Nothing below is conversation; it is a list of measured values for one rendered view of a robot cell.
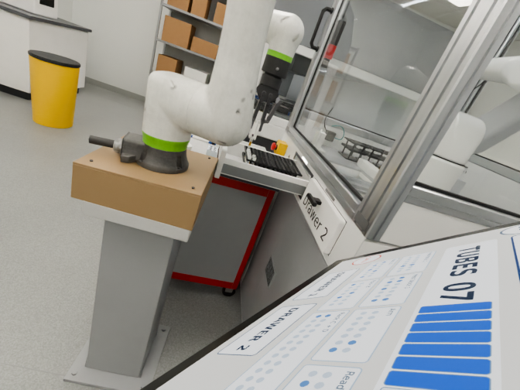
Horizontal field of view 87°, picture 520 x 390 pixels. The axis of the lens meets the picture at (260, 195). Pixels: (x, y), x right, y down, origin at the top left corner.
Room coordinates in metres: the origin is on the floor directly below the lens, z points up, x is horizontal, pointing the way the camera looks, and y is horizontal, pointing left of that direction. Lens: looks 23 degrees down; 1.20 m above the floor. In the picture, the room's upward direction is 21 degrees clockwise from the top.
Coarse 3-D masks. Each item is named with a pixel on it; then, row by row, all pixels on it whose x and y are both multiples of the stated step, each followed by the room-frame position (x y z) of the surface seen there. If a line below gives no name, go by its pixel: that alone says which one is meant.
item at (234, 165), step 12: (240, 144) 1.15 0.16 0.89; (228, 156) 1.11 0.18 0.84; (240, 156) 1.16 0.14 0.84; (228, 168) 0.91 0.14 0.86; (240, 168) 0.92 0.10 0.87; (252, 168) 0.93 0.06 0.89; (264, 168) 0.95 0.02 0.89; (300, 168) 1.16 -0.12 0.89; (252, 180) 0.93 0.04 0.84; (264, 180) 0.94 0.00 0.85; (276, 180) 0.95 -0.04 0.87; (288, 180) 0.96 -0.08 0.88; (300, 180) 0.98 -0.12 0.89; (300, 192) 0.98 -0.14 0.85
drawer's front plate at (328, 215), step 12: (312, 180) 0.91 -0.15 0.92; (312, 192) 0.88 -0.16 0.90; (324, 192) 0.83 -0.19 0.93; (300, 204) 0.92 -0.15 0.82; (324, 204) 0.77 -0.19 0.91; (312, 216) 0.80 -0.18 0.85; (324, 216) 0.74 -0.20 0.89; (336, 216) 0.68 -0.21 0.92; (312, 228) 0.77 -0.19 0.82; (324, 228) 0.71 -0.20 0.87; (336, 228) 0.66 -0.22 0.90; (324, 240) 0.68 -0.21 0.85; (336, 240) 0.66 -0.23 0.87; (324, 252) 0.66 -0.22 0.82
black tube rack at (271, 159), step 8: (256, 152) 1.09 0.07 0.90; (264, 152) 1.13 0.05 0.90; (256, 160) 0.98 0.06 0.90; (264, 160) 1.02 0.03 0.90; (272, 160) 1.06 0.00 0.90; (280, 160) 1.10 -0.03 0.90; (288, 160) 1.15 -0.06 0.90; (272, 168) 1.06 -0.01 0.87; (280, 168) 1.00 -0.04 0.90; (288, 168) 1.04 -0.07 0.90; (296, 168) 1.08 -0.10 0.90
